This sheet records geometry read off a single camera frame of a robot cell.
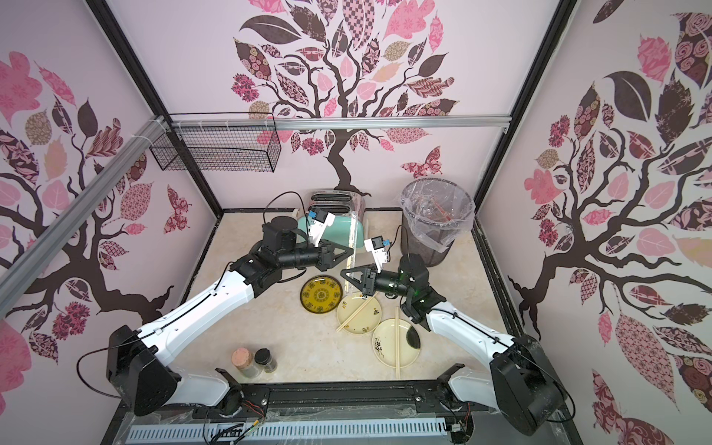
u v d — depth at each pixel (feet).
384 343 2.74
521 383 1.35
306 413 2.38
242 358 2.34
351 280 2.28
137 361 1.27
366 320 2.86
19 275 1.64
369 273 2.18
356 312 2.87
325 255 2.04
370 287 2.11
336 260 2.16
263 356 2.38
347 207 3.13
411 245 3.10
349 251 2.30
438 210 3.22
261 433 2.28
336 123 3.10
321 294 3.11
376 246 2.20
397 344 2.68
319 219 2.08
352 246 2.29
